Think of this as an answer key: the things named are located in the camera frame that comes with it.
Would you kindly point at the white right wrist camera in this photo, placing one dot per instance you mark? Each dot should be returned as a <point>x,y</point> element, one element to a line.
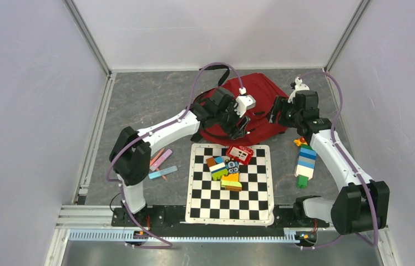
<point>297,86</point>

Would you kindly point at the blue toothed cable rail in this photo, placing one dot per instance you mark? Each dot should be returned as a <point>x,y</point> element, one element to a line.
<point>128,235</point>

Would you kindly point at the green yellow orange block stack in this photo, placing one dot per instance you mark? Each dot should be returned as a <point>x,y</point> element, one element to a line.
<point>231,182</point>

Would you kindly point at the light blue highlighter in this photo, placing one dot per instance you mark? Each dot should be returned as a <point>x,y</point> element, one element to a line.
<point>165,171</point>

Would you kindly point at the red plastic card box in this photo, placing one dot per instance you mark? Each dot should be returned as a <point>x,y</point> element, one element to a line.
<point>241,154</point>

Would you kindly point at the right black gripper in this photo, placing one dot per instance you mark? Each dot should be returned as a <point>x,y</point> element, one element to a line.
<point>280,103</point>

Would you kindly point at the brown blue green block stack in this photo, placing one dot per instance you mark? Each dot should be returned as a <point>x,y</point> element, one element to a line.
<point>217,167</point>

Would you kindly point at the red backpack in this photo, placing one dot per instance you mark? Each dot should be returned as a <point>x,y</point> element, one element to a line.
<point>264,91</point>

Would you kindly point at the pink highlighter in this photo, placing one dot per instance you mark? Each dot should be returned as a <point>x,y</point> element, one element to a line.
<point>161,159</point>

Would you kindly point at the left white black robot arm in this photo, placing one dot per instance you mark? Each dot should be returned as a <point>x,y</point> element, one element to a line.
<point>131,155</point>

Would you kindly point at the red pencil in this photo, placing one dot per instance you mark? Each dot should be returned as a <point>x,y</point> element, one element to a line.
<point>162,176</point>

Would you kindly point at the orange pencil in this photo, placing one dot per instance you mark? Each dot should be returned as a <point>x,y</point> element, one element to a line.
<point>157,156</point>

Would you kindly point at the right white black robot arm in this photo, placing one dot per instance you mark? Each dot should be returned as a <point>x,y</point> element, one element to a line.
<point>362,203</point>

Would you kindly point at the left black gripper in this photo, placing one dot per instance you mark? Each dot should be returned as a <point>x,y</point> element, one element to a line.
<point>237,132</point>

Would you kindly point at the blue owl number block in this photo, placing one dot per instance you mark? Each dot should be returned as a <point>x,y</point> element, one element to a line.
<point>232,166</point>

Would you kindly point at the black white chessboard mat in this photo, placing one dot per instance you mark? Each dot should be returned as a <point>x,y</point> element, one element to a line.
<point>245,198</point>

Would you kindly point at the long striped block tower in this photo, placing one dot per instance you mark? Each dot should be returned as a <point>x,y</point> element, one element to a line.
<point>305,162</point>

